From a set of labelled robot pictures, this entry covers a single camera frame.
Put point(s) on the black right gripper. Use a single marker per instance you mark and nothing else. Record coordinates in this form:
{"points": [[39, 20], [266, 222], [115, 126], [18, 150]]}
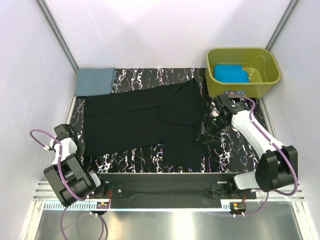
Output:
{"points": [[208, 126]]}

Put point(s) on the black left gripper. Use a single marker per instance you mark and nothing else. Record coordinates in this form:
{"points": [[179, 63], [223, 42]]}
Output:
{"points": [[81, 146]]}

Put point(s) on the black t shirt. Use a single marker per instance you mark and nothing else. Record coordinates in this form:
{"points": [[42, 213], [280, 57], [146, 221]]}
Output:
{"points": [[170, 115]]}

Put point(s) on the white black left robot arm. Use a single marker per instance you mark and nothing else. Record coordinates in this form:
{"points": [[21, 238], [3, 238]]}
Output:
{"points": [[68, 178]]}

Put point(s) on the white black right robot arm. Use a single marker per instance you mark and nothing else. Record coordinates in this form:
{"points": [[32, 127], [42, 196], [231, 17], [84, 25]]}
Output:
{"points": [[277, 168]]}

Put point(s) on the blue t shirt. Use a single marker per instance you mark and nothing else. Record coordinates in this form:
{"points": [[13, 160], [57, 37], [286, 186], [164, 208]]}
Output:
{"points": [[230, 73]]}

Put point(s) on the folded grey t shirt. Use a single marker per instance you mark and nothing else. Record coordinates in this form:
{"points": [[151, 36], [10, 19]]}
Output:
{"points": [[94, 81]]}

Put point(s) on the olive green plastic tub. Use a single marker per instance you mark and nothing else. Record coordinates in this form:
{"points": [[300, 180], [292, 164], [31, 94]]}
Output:
{"points": [[258, 63]]}

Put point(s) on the silver aluminium frame rail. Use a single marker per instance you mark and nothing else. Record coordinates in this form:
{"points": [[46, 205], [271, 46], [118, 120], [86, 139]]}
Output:
{"points": [[282, 195]]}

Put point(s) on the white slotted cable duct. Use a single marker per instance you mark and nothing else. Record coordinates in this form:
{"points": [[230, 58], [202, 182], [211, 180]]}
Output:
{"points": [[140, 206]]}

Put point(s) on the left rear frame post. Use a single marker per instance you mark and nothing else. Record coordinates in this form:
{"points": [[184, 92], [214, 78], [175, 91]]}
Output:
{"points": [[46, 12]]}

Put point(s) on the frame post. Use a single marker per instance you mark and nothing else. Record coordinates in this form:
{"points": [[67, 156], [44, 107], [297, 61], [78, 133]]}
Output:
{"points": [[46, 12], [290, 9]]}

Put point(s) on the right rear frame post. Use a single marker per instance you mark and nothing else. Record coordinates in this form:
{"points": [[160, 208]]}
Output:
{"points": [[290, 9]]}

